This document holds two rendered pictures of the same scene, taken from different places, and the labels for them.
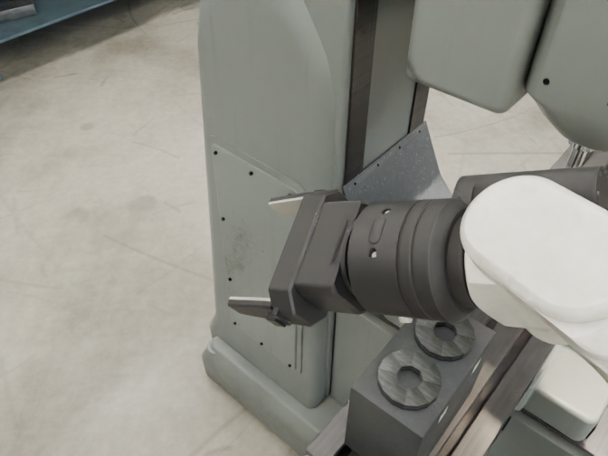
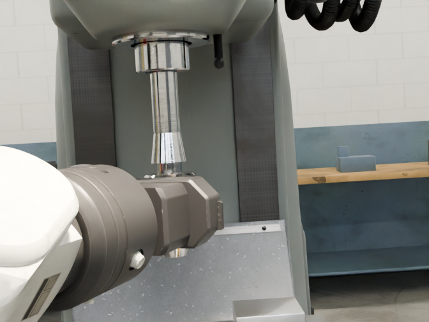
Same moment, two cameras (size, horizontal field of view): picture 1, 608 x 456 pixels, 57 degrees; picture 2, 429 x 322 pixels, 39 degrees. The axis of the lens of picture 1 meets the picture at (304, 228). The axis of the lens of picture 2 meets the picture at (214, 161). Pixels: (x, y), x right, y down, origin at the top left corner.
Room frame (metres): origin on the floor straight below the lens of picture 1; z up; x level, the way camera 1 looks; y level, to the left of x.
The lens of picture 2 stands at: (0.41, -0.88, 1.23)
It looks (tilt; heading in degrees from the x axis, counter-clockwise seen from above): 3 degrees down; 47
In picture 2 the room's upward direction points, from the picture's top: 3 degrees counter-clockwise
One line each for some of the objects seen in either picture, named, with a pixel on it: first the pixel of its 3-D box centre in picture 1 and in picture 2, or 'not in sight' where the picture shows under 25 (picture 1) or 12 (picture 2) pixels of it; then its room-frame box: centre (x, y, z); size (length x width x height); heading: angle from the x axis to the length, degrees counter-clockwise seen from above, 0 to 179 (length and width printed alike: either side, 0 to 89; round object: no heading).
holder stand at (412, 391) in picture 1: (418, 387); not in sight; (0.45, -0.18, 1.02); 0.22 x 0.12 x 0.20; 140
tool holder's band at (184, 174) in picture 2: not in sight; (170, 179); (0.75, -0.46, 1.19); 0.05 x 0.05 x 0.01
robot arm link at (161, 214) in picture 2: not in sight; (117, 223); (0.67, -0.50, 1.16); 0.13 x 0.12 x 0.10; 114
